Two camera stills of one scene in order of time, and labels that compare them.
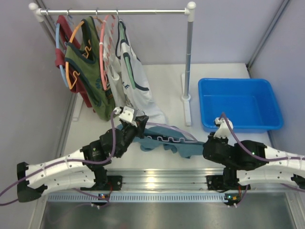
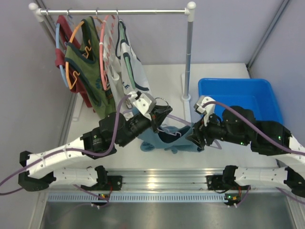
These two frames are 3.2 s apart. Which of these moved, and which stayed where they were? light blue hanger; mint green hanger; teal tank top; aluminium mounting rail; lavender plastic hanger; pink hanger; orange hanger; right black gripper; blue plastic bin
Moved: right black gripper; teal tank top; lavender plastic hanger
Stayed: aluminium mounting rail; blue plastic bin; light blue hanger; orange hanger; pink hanger; mint green hanger
